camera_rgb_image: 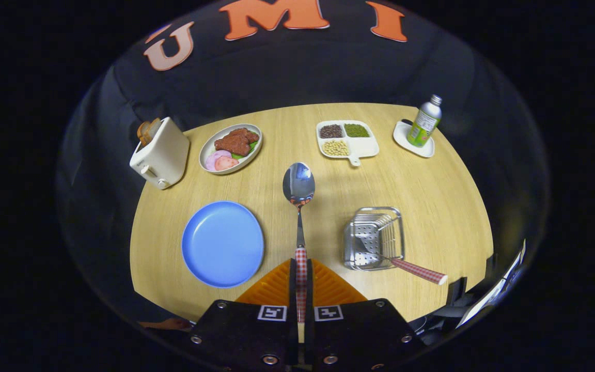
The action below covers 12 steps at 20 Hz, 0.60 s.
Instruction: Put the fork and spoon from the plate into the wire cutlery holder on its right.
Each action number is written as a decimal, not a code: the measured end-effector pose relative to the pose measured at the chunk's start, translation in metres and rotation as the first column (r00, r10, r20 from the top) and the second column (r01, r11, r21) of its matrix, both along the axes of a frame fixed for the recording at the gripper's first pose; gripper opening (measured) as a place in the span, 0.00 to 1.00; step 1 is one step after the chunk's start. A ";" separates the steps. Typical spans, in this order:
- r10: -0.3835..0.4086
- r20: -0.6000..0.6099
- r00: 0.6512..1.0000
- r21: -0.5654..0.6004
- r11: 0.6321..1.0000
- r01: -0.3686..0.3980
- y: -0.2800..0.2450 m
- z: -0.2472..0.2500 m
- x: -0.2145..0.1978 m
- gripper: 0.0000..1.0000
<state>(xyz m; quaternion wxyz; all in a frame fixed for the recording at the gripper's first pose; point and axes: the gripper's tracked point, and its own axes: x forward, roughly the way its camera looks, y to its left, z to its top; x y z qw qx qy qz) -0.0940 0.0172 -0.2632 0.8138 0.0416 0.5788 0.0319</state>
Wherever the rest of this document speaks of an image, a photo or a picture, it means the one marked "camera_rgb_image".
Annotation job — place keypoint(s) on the green beans pile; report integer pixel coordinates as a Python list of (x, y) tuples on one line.
[(356, 130)]

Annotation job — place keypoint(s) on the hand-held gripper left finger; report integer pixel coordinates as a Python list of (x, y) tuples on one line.
[(292, 289)]

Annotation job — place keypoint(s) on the white compartment tray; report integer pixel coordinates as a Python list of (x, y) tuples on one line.
[(364, 147)]

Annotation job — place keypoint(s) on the yellow soybeans pile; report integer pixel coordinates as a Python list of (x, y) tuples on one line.
[(336, 148)]

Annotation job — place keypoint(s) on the computer monitor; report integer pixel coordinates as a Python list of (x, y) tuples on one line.
[(488, 297)]

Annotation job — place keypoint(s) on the black stand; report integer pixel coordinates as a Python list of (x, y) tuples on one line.
[(456, 290)]

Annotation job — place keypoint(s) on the blue round plate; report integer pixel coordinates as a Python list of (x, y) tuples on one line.
[(222, 243)]

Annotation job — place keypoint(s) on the oval grey food plate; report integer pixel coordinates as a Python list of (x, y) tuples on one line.
[(248, 157)]

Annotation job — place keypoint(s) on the green label metal bottle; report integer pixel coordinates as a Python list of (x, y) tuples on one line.
[(424, 124)]

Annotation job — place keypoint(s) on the dark brown beans pile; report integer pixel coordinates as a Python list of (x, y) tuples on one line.
[(331, 131)]

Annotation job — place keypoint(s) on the brown meat pieces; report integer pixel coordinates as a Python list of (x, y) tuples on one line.
[(235, 140)]

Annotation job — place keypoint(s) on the brown toast slice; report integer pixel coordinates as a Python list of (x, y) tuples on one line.
[(147, 132)]

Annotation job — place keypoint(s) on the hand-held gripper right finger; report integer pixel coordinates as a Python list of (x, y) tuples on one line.
[(309, 289)]

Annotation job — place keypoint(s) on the white square dish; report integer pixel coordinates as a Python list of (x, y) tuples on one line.
[(403, 142)]

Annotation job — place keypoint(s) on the pink ham slices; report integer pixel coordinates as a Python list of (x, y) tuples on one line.
[(220, 161)]

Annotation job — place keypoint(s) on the white toaster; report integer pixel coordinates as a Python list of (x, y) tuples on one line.
[(166, 155)]

